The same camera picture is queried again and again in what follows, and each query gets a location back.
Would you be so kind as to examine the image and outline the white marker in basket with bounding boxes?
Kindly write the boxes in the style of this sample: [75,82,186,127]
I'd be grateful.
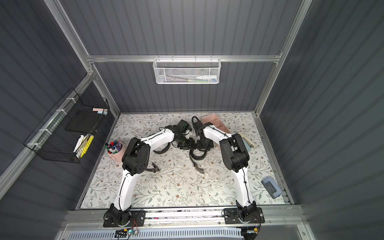
[74,135,85,153]

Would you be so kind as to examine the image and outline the short black leather belt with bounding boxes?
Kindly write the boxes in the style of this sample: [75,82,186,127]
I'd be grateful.
[145,143,171,173]

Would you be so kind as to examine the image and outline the black notebook in basket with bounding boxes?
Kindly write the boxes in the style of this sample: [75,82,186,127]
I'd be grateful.
[65,111,106,134]

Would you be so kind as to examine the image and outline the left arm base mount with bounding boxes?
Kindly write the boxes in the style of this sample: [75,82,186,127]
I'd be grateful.
[103,210,146,228]

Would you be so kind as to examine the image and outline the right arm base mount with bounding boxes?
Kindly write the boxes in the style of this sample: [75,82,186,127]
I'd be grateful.
[221,208,265,225]

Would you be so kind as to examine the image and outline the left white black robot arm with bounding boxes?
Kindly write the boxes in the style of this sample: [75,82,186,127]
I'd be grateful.
[110,120,192,213]

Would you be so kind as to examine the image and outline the beige blue eraser block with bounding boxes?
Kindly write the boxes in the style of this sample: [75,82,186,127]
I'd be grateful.
[241,135,255,152]

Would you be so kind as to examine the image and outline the pastel sticky notes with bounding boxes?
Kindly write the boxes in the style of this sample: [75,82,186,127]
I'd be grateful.
[93,108,108,116]

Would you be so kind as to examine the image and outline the pink compartment storage tray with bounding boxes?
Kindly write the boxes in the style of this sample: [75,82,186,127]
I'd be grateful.
[201,113,231,134]

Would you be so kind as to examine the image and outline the grey blue stapler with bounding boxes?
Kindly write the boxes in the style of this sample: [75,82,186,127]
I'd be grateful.
[261,177,282,199]

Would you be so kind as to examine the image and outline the long black leather belt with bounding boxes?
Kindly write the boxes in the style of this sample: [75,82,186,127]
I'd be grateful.
[189,149,207,174]

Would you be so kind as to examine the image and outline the black wire wall basket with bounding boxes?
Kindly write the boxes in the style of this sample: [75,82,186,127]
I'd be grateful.
[24,89,110,163]

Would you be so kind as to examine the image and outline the yellow highlighter pack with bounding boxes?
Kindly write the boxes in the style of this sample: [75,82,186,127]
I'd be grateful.
[77,135,94,158]

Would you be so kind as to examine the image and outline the white wire mesh basket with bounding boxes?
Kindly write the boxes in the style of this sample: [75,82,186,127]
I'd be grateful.
[153,57,222,85]

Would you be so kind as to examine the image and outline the pink pen cup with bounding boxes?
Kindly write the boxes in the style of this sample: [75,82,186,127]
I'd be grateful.
[105,140,125,163]

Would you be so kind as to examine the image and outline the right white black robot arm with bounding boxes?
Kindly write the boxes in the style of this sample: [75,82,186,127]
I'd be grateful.
[192,116,257,219]

